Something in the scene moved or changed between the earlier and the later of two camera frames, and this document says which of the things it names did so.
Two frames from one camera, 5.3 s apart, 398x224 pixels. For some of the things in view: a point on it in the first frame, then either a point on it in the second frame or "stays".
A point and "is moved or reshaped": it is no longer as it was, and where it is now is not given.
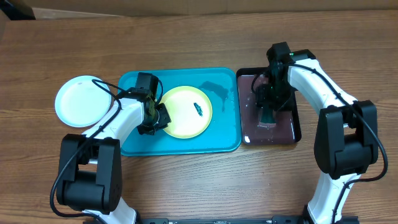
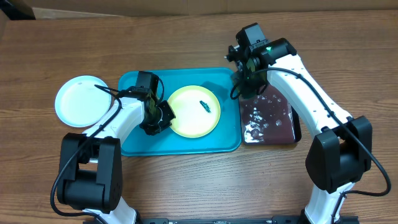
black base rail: [240, 220] stays
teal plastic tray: [222, 86] stays
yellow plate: [189, 109] is moved or reshaped
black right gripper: [262, 98] → [245, 90]
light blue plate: [80, 102] stays
